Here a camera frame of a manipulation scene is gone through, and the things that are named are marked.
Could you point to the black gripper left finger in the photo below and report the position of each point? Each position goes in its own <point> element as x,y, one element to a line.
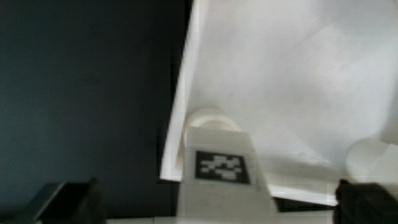
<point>67,204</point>

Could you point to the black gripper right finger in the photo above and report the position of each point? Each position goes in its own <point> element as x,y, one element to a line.
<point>367,204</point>

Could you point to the white table leg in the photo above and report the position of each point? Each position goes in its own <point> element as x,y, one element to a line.
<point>225,196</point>

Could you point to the white square tabletop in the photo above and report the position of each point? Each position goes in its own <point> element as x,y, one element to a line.
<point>291,63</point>

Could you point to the white front fence wall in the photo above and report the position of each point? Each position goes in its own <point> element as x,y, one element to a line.
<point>317,217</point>

